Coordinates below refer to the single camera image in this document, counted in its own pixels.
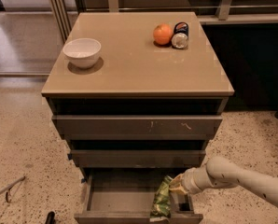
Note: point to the dark can lying sideways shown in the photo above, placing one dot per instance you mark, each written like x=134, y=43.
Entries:
x=180, y=37

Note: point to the white ceramic bowl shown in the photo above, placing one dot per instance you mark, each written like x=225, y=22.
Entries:
x=83, y=52

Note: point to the grey drawer cabinet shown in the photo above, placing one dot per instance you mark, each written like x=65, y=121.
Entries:
x=135, y=76

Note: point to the green jalapeno chip bag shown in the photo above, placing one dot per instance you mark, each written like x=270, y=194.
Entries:
x=161, y=206

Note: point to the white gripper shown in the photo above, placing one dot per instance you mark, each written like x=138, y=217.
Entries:
x=187, y=181

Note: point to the black object floor bottom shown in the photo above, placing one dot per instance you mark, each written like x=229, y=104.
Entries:
x=50, y=218

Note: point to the orange fruit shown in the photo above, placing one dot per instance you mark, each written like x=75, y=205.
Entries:
x=162, y=34

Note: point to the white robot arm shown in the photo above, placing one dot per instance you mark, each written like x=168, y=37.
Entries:
x=220, y=173

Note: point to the grey top drawer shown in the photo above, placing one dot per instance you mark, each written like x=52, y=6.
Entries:
x=86, y=127

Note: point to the grey middle drawer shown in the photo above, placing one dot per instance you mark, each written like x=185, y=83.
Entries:
x=137, y=158

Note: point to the wooden metal railing shelf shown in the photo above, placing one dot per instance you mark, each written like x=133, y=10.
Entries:
x=210, y=12

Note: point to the grey metal rod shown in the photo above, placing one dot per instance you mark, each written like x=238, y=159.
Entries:
x=8, y=187

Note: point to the grey open bottom drawer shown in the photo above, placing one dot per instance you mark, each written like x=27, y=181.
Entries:
x=126, y=196

